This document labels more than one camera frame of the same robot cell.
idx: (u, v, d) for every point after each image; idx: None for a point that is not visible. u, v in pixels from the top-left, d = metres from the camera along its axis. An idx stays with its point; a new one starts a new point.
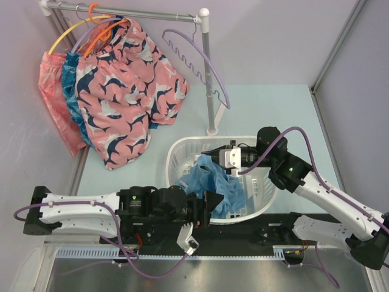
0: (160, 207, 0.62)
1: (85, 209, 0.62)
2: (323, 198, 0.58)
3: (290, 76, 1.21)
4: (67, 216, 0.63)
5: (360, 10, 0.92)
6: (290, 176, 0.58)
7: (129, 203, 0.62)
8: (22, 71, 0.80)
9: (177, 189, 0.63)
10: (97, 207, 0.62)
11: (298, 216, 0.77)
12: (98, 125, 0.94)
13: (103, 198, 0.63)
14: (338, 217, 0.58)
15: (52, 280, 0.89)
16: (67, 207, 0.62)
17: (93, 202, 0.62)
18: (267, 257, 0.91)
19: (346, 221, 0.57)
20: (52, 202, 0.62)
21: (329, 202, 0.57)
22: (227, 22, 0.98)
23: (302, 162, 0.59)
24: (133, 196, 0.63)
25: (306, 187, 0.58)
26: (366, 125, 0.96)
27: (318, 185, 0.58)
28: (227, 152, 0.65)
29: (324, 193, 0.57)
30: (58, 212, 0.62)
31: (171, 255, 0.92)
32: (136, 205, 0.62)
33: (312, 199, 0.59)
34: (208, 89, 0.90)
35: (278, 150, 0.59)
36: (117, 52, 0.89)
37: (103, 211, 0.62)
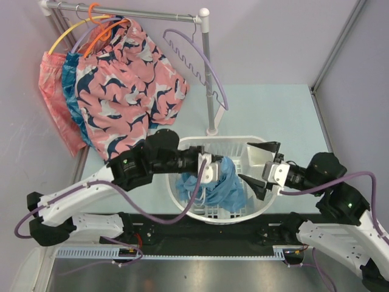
0: (157, 157, 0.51)
1: (81, 194, 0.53)
2: (372, 242, 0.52)
3: (290, 76, 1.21)
4: (70, 209, 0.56)
5: (359, 11, 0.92)
6: (346, 212, 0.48)
7: (121, 169, 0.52)
8: (22, 71, 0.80)
9: (166, 132, 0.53)
10: (93, 187, 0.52)
11: (304, 222, 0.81)
12: (98, 125, 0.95)
13: (95, 175, 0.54)
14: (377, 258, 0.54)
15: (51, 280, 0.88)
16: (63, 201, 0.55)
17: (86, 185, 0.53)
18: (267, 257, 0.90)
19: (382, 265, 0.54)
20: (47, 202, 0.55)
21: (375, 247, 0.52)
22: (227, 21, 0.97)
23: (361, 199, 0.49)
24: (123, 160, 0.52)
25: (358, 228, 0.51)
26: (366, 125, 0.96)
27: (371, 228, 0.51)
28: (274, 164, 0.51)
29: (375, 238, 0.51)
30: (58, 208, 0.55)
31: (172, 255, 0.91)
32: (129, 166, 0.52)
33: (358, 236, 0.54)
34: (208, 89, 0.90)
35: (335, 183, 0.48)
36: (117, 52, 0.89)
37: (101, 188, 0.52)
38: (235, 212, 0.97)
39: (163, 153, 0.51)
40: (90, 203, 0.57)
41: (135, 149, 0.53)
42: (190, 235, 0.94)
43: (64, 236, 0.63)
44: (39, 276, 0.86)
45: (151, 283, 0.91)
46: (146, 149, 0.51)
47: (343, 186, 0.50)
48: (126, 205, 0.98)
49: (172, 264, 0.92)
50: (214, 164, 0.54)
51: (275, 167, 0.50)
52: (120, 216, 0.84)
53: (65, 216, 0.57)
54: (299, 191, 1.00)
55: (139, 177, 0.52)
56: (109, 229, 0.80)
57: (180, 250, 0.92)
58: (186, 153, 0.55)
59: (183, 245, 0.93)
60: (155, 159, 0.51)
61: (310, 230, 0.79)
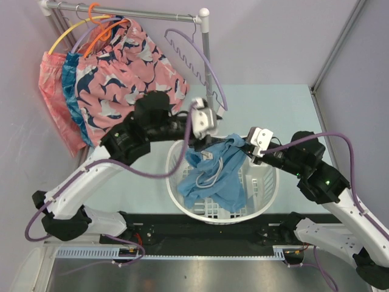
0: (150, 123, 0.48)
1: (84, 180, 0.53)
2: (353, 220, 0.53)
3: (290, 76, 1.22)
4: (78, 198, 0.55)
5: (359, 11, 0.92)
6: (324, 189, 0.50)
7: (115, 143, 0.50)
8: (22, 70, 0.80)
9: (157, 93, 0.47)
10: (92, 170, 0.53)
11: (302, 219, 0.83)
12: (98, 125, 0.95)
13: (92, 158, 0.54)
14: (361, 239, 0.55)
15: (51, 280, 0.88)
16: (68, 191, 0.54)
17: (85, 168, 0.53)
18: (267, 257, 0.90)
19: (367, 244, 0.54)
20: (52, 197, 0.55)
21: (359, 227, 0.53)
22: (227, 22, 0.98)
23: (339, 177, 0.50)
24: (115, 134, 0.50)
25: (338, 205, 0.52)
26: (365, 125, 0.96)
27: (352, 205, 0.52)
28: (258, 128, 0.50)
29: (356, 215, 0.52)
30: (64, 200, 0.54)
31: (172, 255, 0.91)
32: (123, 139, 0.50)
33: (341, 216, 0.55)
34: (208, 89, 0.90)
35: (312, 158, 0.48)
36: (117, 52, 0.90)
37: (100, 168, 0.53)
38: (235, 212, 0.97)
39: (154, 118, 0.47)
40: (94, 188, 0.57)
41: (126, 121, 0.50)
42: (190, 235, 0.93)
43: (84, 227, 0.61)
44: (40, 276, 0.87)
45: (151, 283, 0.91)
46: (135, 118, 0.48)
47: (324, 165, 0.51)
48: (127, 206, 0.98)
49: (172, 264, 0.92)
50: (206, 109, 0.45)
51: (259, 129, 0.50)
52: (120, 214, 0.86)
53: (73, 208, 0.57)
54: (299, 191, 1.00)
55: (134, 149, 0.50)
56: (114, 226, 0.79)
57: (180, 250, 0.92)
58: (180, 116, 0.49)
59: (183, 245, 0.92)
60: (149, 125, 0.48)
61: (307, 225, 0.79)
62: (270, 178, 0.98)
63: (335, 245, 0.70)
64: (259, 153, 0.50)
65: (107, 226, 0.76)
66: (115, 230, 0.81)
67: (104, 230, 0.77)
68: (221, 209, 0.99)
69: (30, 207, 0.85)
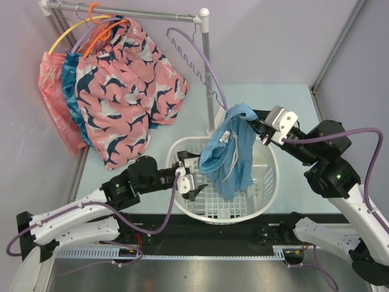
0: (139, 182, 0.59)
1: (76, 214, 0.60)
2: (361, 218, 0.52)
3: (290, 76, 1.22)
4: (61, 229, 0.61)
5: (359, 11, 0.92)
6: (335, 184, 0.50)
7: (113, 192, 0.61)
8: (22, 70, 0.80)
9: (148, 160, 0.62)
10: (87, 208, 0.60)
11: (301, 218, 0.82)
12: (98, 125, 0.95)
13: (89, 197, 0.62)
14: (366, 238, 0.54)
15: (51, 281, 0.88)
16: (57, 220, 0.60)
17: (81, 205, 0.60)
18: (267, 257, 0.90)
19: (369, 242, 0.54)
20: (41, 221, 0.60)
21: (366, 224, 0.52)
22: (227, 22, 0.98)
23: (351, 171, 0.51)
24: (115, 184, 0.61)
25: (348, 201, 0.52)
26: (366, 125, 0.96)
27: (360, 202, 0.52)
28: (284, 111, 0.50)
29: (364, 213, 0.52)
30: (51, 227, 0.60)
31: (171, 255, 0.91)
32: (121, 190, 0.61)
33: (350, 214, 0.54)
34: (208, 89, 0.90)
35: (335, 151, 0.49)
36: (117, 52, 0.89)
37: (93, 209, 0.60)
38: (235, 212, 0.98)
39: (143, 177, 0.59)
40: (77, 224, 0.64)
41: (124, 176, 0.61)
42: (191, 235, 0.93)
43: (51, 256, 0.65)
44: (40, 276, 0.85)
45: (151, 283, 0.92)
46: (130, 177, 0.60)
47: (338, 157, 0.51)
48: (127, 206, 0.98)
49: (172, 265, 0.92)
50: (189, 175, 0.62)
51: (284, 112, 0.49)
52: (115, 218, 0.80)
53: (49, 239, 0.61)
54: (299, 191, 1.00)
55: (127, 200, 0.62)
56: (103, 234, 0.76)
57: (180, 250, 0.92)
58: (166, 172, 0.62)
59: (183, 245, 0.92)
60: (138, 182, 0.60)
61: (306, 224, 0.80)
62: (270, 178, 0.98)
63: (330, 242, 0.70)
64: (279, 139, 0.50)
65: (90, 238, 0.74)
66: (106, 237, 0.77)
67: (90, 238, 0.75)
68: (222, 209, 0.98)
69: (30, 207, 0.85)
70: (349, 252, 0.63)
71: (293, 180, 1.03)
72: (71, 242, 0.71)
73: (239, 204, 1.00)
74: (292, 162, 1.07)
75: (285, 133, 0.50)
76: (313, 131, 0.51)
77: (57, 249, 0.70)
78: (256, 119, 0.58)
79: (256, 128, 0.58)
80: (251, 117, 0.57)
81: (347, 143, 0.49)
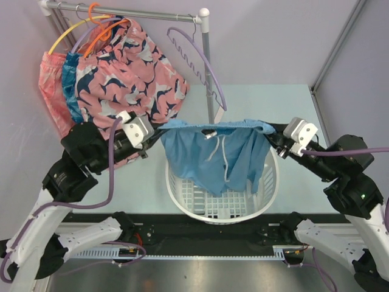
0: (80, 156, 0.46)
1: (36, 225, 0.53)
2: (378, 238, 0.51)
3: (290, 76, 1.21)
4: (36, 243, 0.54)
5: (359, 11, 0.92)
6: (357, 202, 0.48)
7: (56, 184, 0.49)
8: (22, 70, 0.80)
9: (84, 126, 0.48)
10: (41, 215, 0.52)
11: (302, 218, 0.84)
12: (98, 125, 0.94)
13: (38, 204, 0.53)
14: (378, 258, 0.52)
15: (51, 281, 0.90)
16: (27, 238, 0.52)
17: (33, 215, 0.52)
18: (266, 257, 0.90)
19: (380, 261, 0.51)
20: (10, 247, 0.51)
21: (381, 244, 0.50)
22: (227, 22, 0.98)
23: (375, 191, 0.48)
24: (55, 175, 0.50)
25: (368, 221, 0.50)
26: (366, 125, 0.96)
27: (380, 223, 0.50)
28: (303, 121, 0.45)
29: (383, 234, 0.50)
30: (24, 247, 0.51)
31: (171, 255, 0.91)
32: (62, 178, 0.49)
33: (364, 230, 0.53)
34: (207, 89, 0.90)
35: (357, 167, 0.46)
36: (117, 52, 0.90)
37: (48, 212, 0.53)
38: (235, 212, 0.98)
39: (86, 151, 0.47)
40: (48, 231, 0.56)
41: (64, 160, 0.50)
42: (190, 235, 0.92)
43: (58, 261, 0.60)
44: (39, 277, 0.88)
45: (151, 283, 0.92)
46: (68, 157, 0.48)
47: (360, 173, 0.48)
48: (127, 205, 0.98)
49: (172, 264, 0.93)
50: (136, 119, 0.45)
51: (304, 124, 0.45)
52: (115, 218, 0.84)
53: (37, 255, 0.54)
54: (299, 191, 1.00)
55: (77, 184, 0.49)
56: (107, 234, 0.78)
57: (180, 250, 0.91)
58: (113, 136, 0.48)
59: (183, 245, 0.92)
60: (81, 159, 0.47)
61: (307, 227, 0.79)
62: (270, 177, 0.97)
63: (336, 250, 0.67)
64: (298, 151, 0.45)
65: (95, 237, 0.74)
66: (109, 237, 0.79)
67: (96, 242, 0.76)
68: (222, 209, 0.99)
69: (30, 207, 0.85)
70: (352, 262, 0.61)
71: (293, 180, 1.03)
72: (78, 247, 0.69)
73: (239, 204, 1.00)
74: (292, 162, 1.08)
75: (304, 145, 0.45)
76: (332, 145, 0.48)
77: (67, 255, 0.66)
78: (274, 132, 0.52)
79: (273, 141, 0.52)
80: (268, 130, 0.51)
81: (370, 158, 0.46)
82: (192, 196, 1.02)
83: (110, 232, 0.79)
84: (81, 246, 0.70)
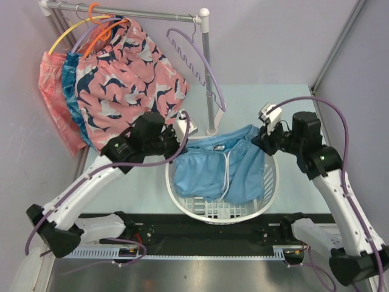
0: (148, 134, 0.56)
1: (86, 187, 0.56)
2: (335, 199, 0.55)
3: (290, 76, 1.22)
4: (79, 207, 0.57)
5: (359, 11, 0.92)
6: (317, 163, 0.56)
7: (115, 152, 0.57)
8: (22, 70, 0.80)
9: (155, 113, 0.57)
10: (95, 176, 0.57)
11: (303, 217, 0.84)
12: (98, 125, 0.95)
13: (92, 167, 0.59)
14: (340, 225, 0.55)
15: (51, 281, 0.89)
16: (72, 198, 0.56)
17: (87, 176, 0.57)
18: (267, 257, 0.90)
19: (342, 229, 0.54)
20: (55, 205, 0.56)
21: (338, 205, 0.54)
22: (227, 22, 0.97)
23: (335, 157, 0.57)
24: (115, 145, 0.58)
25: (324, 180, 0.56)
26: (366, 125, 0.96)
27: (338, 184, 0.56)
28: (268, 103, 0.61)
29: (339, 194, 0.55)
30: (67, 207, 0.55)
31: (171, 255, 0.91)
32: (123, 148, 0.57)
33: (327, 196, 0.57)
34: (207, 89, 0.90)
35: (307, 129, 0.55)
36: (117, 52, 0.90)
37: (102, 176, 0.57)
38: (235, 212, 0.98)
39: (153, 131, 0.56)
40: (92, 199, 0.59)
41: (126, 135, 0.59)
42: (190, 235, 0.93)
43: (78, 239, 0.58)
44: (39, 276, 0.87)
45: (151, 283, 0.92)
46: (136, 131, 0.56)
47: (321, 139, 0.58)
48: (127, 205, 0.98)
49: (172, 264, 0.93)
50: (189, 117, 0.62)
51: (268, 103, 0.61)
52: (118, 215, 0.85)
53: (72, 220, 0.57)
54: (298, 191, 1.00)
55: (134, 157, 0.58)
56: (113, 227, 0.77)
57: (179, 250, 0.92)
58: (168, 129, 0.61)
59: (183, 245, 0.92)
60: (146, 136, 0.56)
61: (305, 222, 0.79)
62: (270, 178, 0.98)
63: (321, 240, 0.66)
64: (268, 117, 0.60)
65: (106, 227, 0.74)
66: (114, 231, 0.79)
67: (103, 234, 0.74)
68: (222, 209, 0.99)
69: (29, 207, 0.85)
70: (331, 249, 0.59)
71: (293, 180, 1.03)
72: (92, 231, 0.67)
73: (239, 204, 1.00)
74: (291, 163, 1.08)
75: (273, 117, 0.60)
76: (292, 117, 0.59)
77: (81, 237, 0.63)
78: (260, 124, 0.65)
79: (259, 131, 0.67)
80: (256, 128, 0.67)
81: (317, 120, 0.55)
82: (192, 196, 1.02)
83: (118, 225, 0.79)
84: (90, 236, 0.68)
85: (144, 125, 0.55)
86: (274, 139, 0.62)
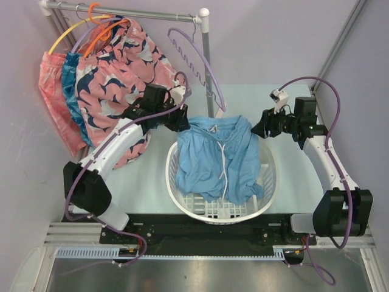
0: (157, 97, 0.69)
1: (118, 140, 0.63)
2: (317, 152, 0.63)
3: (290, 76, 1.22)
4: (111, 160, 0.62)
5: (358, 12, 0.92)
6: (304, 130, 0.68)
7: (134, 115, 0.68)
8: (22, 70, 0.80)
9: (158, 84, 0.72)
10: (124, 131, 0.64)
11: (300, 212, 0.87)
12: (98, 125, 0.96)
13: (118, 126, 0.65)
14: (321, 175, 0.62)
15: (51, 280, 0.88)
16: (108, 149, 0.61)
17: (118, 131, 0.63)
18: (267, 257, 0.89)
19: (323, 177, 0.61)
20: (93, 156, 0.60)
21: (321, 157, 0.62)
22: (228, 22, 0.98)
23: (323, 128, 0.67)
24: (133, 111, 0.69)
25: (310, 140, 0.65)
26: (365, 124, 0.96)
27: (321, 143, 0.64)
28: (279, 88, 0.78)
29: (321, 150, 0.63)
30: (105, 157, 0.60)
31: (171, 255, 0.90)
32: (140, 112, 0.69)
33: (312, 155, 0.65)
34: (208, 88, 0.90)
35: (302, 105, 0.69)
36: (117, 52, 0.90)
37: (130, 131, 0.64)
38: (235, 212, 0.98)
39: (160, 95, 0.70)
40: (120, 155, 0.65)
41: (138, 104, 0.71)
42: (190, 235, 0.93)
43: (109, 197, 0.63)
44: (39, 277, 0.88)
45: (151, 283, 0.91)
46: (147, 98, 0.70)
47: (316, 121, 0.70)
48: (127, 205, 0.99)
49: (172, 264, 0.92)
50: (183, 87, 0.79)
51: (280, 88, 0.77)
52: None
53: (106, 172, 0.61)
54: (299, 191, 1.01)
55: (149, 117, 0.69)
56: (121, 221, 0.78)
57: (179, 250, 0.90)
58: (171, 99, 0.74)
59: (183, 245, 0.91)
60: (156, 100, 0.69)
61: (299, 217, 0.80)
62: (270, 178, 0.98)
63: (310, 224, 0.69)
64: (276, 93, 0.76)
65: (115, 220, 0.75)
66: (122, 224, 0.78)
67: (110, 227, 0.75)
68: (222, 209, 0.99)
69: (29, 207, 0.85)
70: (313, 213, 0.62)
71: (293, 180, 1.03)
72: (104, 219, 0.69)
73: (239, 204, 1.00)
74: (292, 162, 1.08)
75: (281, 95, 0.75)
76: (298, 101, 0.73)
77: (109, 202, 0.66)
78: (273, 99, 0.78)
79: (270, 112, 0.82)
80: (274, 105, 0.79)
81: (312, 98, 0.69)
82: (192, 196, 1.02)
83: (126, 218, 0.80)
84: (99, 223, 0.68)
85: (153, 91, 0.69)
86: (278, 118, 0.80)
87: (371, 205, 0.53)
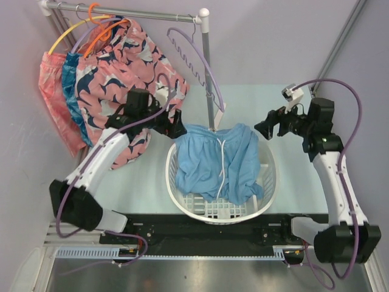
0: (140, 102, 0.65)
1: (104, 152, 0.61)
2: (329, 175, 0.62)
3: (290, 77, 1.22)
4: (99, 173, 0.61)
5: (358, 13, 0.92)
6: (317, 142, 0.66)
7: (118, 122, 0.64)
8: (22, 70, 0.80)
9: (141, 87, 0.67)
10: (109, 142, 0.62)
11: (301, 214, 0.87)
12: (98, 125, 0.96)
13: (102, 139, 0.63)
14: (329, 199, 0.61)
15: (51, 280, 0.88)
16: (94, 163, 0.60)
17: (103, 143, 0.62)
18: (267, 257, 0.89)
19: (329, 202, 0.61)
20: (79, 171, 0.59)
21: (330, 180, 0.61)
22: (228, 22, 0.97)
23: (338, 142, 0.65)
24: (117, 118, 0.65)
25: (323, 158, 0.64)
26: (364, 124, 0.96)
27: (333, 163, 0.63)
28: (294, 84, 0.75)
29: (332, 172, 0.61)
30: (92, 171, 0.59)
31: (171, 255, 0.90)
32: (124, 119, 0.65)
33: (322, 173, 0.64)
34: (207, 88, 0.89)
35: (318, 114, 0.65)
36: (117, 52, 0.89)
37: (115, 142, 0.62)
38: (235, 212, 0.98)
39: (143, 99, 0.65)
40: (108, 165, 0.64)
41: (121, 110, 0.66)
42: (190, 235, 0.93)
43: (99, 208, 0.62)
44: (39, 277, 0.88)
45: (151, 283, 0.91)
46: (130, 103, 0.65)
47: (329, 129, 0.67)
48: (127, 205, 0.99)
49: (172, 264, 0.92)
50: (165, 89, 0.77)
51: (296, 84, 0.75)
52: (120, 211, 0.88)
53: (95, 184, 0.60)
54: (298, 191, 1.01)
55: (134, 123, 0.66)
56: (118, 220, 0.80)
57: (179, 250, 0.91)
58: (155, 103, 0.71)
59: (183, 245, 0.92)
60: (140, 105, 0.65)
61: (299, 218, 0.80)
62: (270, 178, 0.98)
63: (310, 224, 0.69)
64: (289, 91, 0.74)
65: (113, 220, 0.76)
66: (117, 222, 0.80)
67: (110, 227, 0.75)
68: (222, 209, 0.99)
69: (29, 207, 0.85)
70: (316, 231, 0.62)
71: (293, 180, 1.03)
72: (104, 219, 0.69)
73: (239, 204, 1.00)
74: (291, 162, 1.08)
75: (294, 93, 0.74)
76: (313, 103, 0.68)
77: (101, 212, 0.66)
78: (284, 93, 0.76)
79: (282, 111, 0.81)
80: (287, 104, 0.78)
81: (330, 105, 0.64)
82: (192, 196, 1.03)
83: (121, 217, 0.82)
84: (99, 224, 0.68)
85: (136, 96, 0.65)
86: (288, 118, 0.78)
87: (377, 241, 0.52)
